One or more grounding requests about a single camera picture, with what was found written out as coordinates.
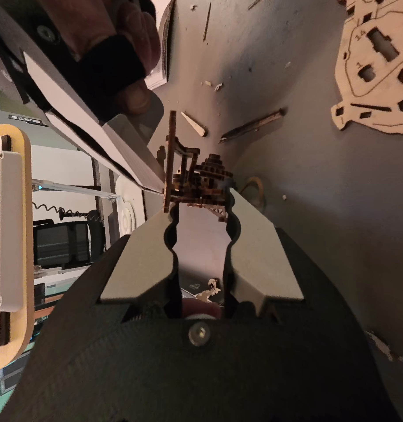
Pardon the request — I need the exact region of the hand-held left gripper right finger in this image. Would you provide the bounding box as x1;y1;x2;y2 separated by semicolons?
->
222;187;305;318

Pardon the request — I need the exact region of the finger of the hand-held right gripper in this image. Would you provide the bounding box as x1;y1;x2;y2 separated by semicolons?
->
23;50;166;194
45;110;147;191

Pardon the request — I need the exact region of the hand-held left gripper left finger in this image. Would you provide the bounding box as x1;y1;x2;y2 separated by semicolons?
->
100;209;179;305

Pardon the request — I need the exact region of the yellow rubber band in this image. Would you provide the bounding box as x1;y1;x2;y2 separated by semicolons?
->
238;176;266;212

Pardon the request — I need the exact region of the wooden model frame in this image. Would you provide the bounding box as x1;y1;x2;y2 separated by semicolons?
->
157;110;237;224

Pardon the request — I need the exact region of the wooden body plate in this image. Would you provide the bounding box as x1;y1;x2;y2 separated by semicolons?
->
330;0;403;135

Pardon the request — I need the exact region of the black model kit box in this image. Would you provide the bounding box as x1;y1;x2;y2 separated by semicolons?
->
182;274;226;306

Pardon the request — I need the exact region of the person's right hand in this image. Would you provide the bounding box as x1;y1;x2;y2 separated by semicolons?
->
36;0;162;116

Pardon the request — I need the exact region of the pointed wooden stick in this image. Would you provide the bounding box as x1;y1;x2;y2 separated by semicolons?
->
181;111;208;138

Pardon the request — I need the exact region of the folded instruction booklet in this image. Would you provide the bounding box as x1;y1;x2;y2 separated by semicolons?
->
145;0;176;90

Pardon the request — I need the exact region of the white document stand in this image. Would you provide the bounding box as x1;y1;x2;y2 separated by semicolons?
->
0;124;146;374

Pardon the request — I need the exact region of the dark wooden strip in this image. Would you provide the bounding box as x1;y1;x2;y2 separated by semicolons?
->
219;109;285;145

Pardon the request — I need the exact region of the pale wooden offcut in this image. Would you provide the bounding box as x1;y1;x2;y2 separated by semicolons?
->
366;331;403;362

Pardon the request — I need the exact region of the black device with coiled cable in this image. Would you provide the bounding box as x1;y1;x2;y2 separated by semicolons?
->
33;201;105;268

